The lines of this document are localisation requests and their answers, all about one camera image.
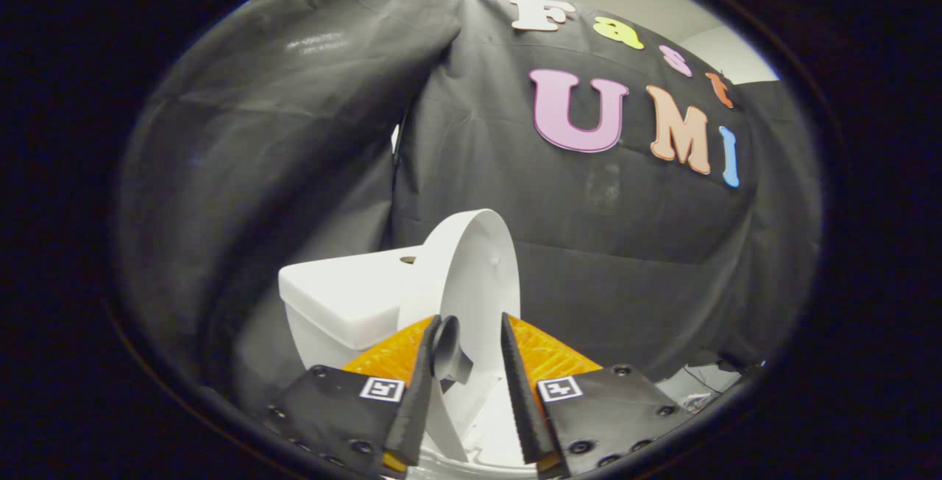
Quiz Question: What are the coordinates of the white toilet lid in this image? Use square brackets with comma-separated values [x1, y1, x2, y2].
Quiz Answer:
[397, 209, 522, 462]

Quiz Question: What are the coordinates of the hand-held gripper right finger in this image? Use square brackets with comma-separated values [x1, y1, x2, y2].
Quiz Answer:
[500, 312, 693, 477]

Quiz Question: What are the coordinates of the black backdrop cloth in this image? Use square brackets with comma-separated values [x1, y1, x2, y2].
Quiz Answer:
[118, 0, 821, 422]

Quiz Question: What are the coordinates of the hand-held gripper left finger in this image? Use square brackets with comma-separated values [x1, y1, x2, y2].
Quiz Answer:
[263, 314, 444, 475]

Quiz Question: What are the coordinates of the white toilet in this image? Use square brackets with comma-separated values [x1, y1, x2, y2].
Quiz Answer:
[278, 244, 560, 477]

